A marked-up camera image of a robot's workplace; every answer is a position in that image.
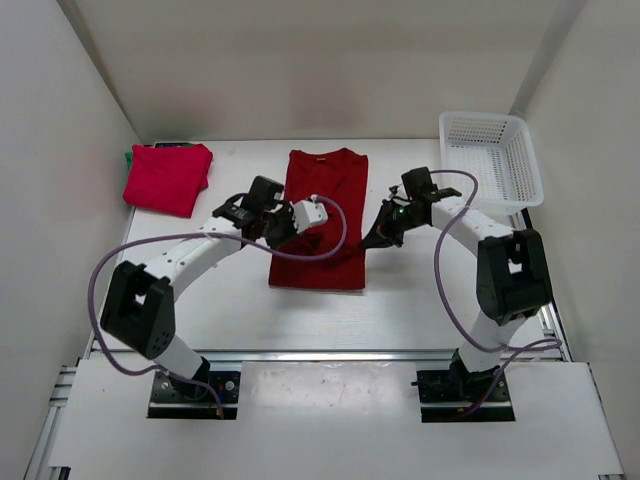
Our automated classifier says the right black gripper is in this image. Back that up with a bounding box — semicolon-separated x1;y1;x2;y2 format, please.
359;199;426;250

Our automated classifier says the dark red t shirt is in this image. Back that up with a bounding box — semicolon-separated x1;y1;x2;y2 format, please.
268;148;369;291

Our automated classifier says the green t shirt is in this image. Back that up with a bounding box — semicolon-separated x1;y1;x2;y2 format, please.
123;141;196;171

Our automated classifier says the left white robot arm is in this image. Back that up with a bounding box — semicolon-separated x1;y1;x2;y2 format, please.
93;176;327;400

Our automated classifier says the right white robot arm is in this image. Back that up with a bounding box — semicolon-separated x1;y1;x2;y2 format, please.
361;167;559;400

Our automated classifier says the dark label sticker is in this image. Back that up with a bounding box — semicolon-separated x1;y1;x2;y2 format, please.
154;142;192;148

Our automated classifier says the white plastic basket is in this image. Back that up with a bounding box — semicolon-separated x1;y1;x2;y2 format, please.
439;111;544;216

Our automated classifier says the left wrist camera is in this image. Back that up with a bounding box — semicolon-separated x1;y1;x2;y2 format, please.
292;200;329;234

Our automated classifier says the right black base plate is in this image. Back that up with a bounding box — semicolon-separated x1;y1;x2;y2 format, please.
411;370;516;423

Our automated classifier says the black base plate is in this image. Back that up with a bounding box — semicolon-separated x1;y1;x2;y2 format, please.
147;370;241;420
411;370;516;423

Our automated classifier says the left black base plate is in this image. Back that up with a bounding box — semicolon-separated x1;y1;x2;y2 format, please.
147;370;241;420

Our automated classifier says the aluminium frame rail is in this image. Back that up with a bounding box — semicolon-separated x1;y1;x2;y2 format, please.
81;348;570;365

